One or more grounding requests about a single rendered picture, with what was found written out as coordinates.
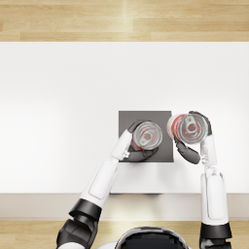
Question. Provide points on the red can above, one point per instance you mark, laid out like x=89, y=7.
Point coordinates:
x=146, y=135
x=188, y=128

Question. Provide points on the dark grey square mat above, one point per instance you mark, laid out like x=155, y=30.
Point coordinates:
x=162, y=142

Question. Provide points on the dark round robot body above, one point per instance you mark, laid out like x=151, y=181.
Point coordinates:
x=152, y=239

